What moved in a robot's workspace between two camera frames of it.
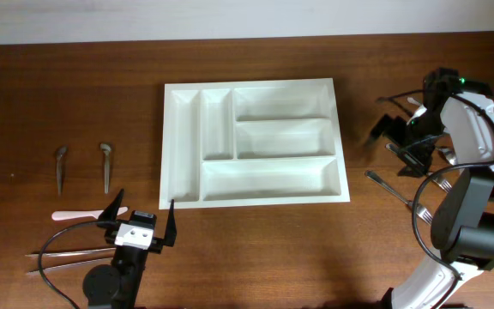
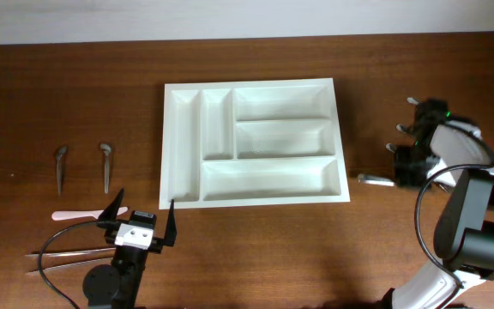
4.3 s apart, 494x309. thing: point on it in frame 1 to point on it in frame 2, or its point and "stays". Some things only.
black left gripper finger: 169,239 stays
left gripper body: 109,235 stays
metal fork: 420,210 to 370,179
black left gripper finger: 111,212 stays
